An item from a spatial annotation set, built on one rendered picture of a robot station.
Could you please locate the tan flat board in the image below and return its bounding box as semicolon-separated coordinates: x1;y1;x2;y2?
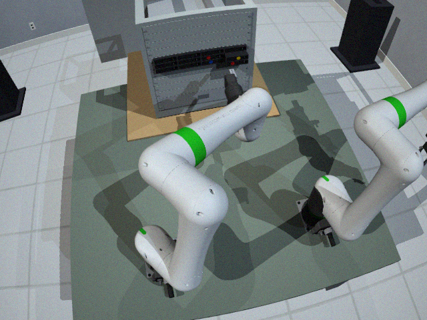
127;51;270;142

